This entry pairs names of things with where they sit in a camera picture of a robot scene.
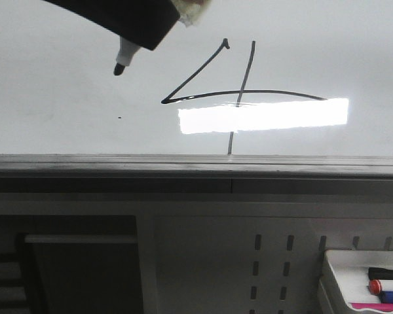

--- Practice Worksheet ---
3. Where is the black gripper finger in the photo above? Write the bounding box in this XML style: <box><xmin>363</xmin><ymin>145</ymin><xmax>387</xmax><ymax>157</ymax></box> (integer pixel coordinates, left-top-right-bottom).
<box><xmin>51</xmin><ymin>0</ymin><xmax>180</xmax><ymax>50</ymax></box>

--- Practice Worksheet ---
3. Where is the white whiteboard marker with tape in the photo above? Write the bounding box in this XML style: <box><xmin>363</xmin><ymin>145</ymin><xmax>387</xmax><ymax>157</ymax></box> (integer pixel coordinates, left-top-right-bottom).
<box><xmin>113</xmin><ymin>0</ymin><xmax>214</xmax><ymax>77</ymax></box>

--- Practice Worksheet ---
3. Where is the white whiteboard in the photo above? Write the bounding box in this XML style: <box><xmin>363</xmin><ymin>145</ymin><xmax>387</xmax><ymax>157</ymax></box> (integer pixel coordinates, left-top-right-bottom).
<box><xmin>0</xmin><ymin>1</ymin><xmax>393</xmax><ymax>157</ymax></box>

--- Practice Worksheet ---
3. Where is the grey aluminium whiteboard tray ledge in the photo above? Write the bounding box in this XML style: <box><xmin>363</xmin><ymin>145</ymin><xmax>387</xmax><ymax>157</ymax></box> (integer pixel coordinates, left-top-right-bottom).
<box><xmin>0</xmin><ymin>154</ymin><xmax>393</xmax><ymax>195</ymax></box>

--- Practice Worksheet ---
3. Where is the white perforated panel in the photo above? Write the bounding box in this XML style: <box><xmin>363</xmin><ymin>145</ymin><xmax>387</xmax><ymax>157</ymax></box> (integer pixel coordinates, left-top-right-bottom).
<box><xmin>136</xmin><ymin>201</ymin><xmax>393</xmax><ymax>313</ymax></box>

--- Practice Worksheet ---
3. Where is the dark cabinet with shelf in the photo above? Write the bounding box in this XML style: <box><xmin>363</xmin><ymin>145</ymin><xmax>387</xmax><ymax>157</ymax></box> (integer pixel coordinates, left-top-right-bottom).
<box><xmin>0</xmin><ymin>216</ymin><xmax>143</xmax><ymax>313</ymax></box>

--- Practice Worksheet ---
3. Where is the white plastic storage bin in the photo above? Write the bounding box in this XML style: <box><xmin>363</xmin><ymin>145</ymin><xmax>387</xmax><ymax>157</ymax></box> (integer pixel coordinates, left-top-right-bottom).
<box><xmin>318</xmin><ymin>250</ymin><xmax>393</xmax><ymax>313</ymax></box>

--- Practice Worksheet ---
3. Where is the red capped marker in bin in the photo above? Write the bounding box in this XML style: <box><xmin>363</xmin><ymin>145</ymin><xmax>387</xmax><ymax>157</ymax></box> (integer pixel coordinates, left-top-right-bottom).
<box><xmin>369</xmin><ymin>279</ymin><xmax>393</xmax><ymax>295</ymax></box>

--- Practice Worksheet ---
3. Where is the pink item in bin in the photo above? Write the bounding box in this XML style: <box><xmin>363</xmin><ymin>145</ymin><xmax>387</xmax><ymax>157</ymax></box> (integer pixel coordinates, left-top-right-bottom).
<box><xmin>350</xmin><ymin>303</ymin><xmax>393</xmax><ymax>313</ymax></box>

